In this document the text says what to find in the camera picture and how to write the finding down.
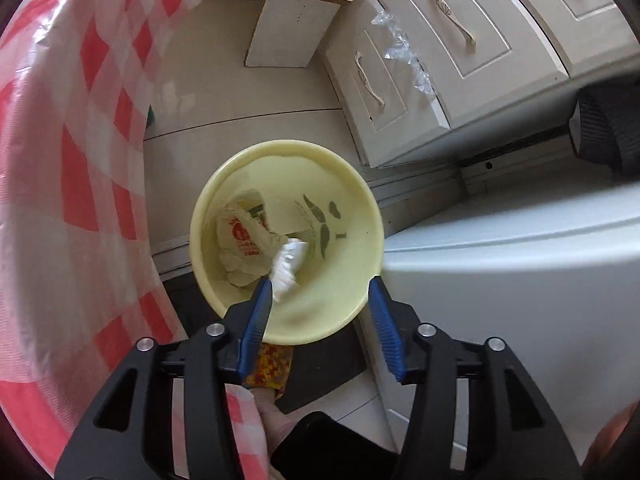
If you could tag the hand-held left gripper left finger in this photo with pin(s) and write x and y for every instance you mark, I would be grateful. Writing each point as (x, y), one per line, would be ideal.
(257, 330)

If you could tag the colourful patterned slipper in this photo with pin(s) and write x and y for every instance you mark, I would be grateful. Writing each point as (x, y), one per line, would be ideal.
(272, 365)

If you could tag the white wooden stool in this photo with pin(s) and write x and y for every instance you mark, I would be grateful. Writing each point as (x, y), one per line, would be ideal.
(290, 25)

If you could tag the white tissue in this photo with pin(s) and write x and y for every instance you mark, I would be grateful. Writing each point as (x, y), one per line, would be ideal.
(287, 265)

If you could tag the yellow plastic basin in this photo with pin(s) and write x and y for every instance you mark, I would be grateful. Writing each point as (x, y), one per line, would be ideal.
(340, 260)

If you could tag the person's leg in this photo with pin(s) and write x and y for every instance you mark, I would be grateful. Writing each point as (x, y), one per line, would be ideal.
(325, 445)

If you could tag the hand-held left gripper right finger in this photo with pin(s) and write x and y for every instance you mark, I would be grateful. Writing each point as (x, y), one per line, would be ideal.
(385, 330)

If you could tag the white drawer cabinet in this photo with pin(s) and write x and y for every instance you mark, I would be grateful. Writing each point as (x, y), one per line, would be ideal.
(500, 75)

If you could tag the crumpled red-print plastic bag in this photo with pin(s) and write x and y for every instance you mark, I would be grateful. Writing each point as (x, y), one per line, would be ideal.
(240, 245)

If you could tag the red white checkered tablecloth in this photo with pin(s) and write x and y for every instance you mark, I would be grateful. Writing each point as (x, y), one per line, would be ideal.
(75, 185)

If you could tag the white appliance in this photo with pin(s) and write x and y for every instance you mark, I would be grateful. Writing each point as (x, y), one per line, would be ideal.
(500, 285)

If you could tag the clear crumpled tape strip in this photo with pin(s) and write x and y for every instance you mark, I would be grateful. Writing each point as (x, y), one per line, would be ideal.
(400, 52)

